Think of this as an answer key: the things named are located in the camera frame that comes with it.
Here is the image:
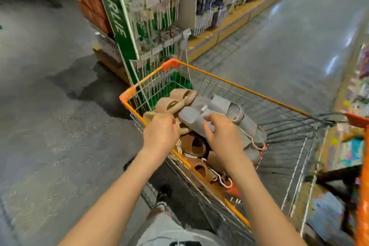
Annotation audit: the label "person's left hand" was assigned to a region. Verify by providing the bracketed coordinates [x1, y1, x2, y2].
[142, 113, 180, 163]

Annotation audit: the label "person's right hand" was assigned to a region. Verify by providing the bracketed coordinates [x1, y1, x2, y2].
[201, 113, 254, 180]

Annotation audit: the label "yellow slippers pair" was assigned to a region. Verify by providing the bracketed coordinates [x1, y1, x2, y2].
[143, 111, 191, 137]

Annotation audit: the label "brown slippers pair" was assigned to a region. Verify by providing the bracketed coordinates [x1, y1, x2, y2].
[155, 88, 199, 115]
[180, 133, 233, 189]

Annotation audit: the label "grey slippers pair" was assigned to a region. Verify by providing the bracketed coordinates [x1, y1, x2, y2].
[178, 94, 268, 166]

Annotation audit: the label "orange metal shopping cart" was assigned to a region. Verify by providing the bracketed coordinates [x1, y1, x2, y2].
[119, 58, 369, 246]

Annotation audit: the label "person's left forearm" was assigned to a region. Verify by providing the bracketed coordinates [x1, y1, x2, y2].
[57, 150, 173, 246]

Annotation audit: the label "person's right forearm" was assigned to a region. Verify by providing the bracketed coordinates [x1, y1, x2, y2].
[230, 165, 308, 246]

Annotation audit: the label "person's black shoe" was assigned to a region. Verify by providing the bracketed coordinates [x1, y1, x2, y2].
[154, 185, 173, 209]

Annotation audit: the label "person's grey printed shirt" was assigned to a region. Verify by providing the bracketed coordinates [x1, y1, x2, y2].
[126, 211, 231, 246]

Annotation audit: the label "long shelf with yellow base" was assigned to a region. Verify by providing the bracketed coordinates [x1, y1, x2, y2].
[184, 0, 321, 63]

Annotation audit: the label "white green toothbrush stand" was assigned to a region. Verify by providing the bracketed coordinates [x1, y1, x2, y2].
[66, 0, 199, 91]

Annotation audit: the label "hanging green toothbrush packs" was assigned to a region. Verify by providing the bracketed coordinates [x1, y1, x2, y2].
[114, 0, 191, 68]

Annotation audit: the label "rows of colourful small packets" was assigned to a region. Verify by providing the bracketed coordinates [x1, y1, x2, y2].
[326, 44, 369, 168]

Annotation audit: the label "stack of orange boxes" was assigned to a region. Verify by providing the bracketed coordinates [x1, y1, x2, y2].
[76, 0, 113, 35]

